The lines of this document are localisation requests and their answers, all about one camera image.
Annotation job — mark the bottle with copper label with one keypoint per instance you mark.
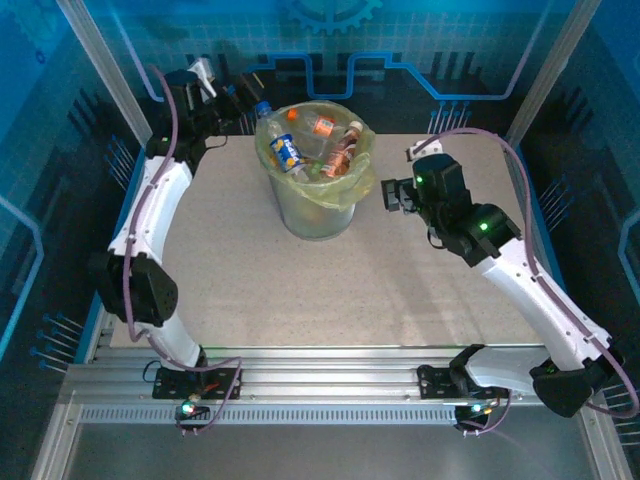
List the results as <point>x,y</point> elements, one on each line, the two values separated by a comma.
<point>342,152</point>

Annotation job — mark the blue label cola bottle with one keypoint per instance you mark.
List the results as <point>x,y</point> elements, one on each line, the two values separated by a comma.
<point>287,152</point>

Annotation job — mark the orange cap bottle orange label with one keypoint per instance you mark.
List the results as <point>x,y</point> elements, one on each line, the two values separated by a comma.
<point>325,125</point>

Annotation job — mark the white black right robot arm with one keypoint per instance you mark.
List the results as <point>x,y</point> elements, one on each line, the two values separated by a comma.
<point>540,305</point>

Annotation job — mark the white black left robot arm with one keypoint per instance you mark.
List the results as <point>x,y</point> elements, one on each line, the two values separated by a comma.
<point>160,200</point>

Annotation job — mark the yellow plastic bin bag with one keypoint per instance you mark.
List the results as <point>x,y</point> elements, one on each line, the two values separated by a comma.
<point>350,192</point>

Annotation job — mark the grey metal bin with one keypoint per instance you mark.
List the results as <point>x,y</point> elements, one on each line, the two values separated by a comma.
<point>310,220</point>

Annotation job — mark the small lit circuit board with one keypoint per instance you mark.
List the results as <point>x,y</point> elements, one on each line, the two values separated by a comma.
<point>187,409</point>
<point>477,409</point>

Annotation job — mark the slotted metal strip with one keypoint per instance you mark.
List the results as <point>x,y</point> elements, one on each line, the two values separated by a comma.
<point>325,414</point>

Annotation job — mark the aluminium table side rail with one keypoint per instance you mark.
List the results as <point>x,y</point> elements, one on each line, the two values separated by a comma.
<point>517,175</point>
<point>100,330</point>

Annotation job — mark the aluminium frame post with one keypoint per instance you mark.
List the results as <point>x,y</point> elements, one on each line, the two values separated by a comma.
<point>100,60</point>
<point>550,65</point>

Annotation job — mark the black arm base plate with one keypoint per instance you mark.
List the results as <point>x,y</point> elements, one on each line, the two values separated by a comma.
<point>170,385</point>
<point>432,382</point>

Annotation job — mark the aluminium extrusion rail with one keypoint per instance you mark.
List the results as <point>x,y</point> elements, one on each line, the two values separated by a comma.
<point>325,375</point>

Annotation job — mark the steel base plate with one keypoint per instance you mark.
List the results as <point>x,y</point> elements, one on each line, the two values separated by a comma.
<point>325,455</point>

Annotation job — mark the aluminium lower frame beam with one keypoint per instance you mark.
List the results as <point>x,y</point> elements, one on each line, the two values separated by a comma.
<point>605,450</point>
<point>55,445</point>

